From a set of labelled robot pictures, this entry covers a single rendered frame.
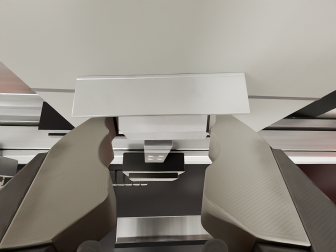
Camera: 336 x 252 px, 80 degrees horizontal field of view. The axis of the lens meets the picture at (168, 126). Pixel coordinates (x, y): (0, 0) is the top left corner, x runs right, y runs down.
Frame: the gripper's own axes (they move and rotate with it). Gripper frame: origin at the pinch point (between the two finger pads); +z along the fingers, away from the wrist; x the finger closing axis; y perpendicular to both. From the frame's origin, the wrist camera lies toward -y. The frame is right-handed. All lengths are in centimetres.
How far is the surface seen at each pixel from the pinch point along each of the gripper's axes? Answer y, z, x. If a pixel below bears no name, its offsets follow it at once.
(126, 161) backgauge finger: 20.2, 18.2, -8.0
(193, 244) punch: 13.0, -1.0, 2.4
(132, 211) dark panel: 52, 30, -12
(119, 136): 6.9, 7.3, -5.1
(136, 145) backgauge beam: 21.5, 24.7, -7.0
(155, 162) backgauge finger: 20.9, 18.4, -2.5
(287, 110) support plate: 1.7, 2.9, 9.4
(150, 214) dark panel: 53, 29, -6
